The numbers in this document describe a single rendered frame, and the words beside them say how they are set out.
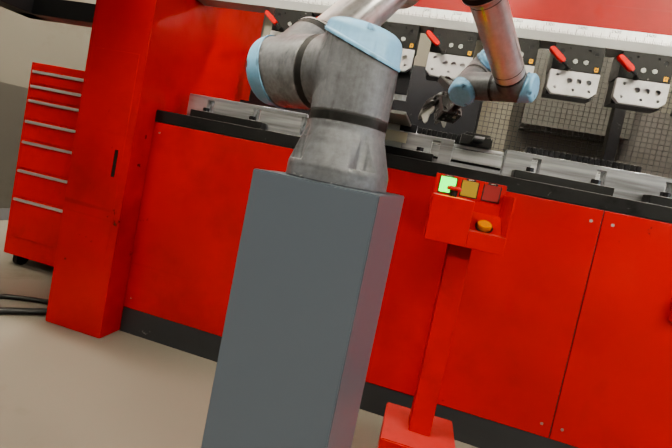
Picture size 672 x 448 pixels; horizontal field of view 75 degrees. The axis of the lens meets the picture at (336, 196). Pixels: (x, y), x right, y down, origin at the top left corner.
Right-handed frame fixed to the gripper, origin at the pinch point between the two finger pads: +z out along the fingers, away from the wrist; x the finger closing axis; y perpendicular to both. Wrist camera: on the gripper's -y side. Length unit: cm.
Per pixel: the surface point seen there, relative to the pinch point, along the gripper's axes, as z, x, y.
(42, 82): 95, -150, -42
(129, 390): 50, -81, 90
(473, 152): 16.0, 30.3, -1.5
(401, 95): 4.7, -7.7, -10.7
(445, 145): 1.9, 7.4, 8.5
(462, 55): -14.2, 6.1, -18.1
